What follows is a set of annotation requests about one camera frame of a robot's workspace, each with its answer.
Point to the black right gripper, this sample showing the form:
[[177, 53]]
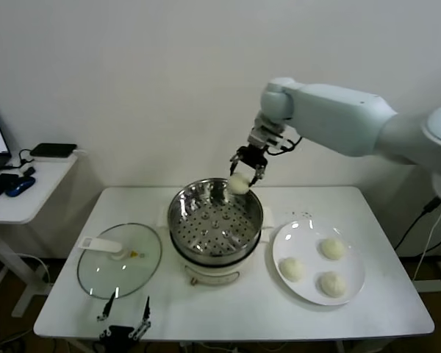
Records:
[[250, 156]]

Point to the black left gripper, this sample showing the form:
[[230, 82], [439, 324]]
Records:
[[119, 332]]

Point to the white steamed baozi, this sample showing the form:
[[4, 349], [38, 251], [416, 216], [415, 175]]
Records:
[[332, 249], [332, 284], [238, 184], [292, 269]]

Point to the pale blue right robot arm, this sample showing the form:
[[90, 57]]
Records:
[[334, 117]]

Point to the perforated stainless steel steamer basket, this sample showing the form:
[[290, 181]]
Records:
[[213, 206]]

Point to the white electric cooking pot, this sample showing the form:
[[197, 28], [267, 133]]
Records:
[[209, 270]]

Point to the white round plate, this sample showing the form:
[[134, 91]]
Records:
[[312, 257]]

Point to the white side desk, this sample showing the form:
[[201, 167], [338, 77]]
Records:
[[29, 206]]

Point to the blue computer mouse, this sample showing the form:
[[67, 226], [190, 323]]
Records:
[[20, 186]]

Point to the small black adapter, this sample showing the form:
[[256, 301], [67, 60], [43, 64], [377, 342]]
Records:
[[29, 171]]

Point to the flat black box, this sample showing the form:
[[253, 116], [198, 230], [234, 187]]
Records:
[[53, 150]]

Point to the white furniture foot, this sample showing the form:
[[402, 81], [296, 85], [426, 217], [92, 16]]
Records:
[[435, 285]]

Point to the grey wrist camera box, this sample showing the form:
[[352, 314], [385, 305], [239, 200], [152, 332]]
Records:
[[266, 134]]

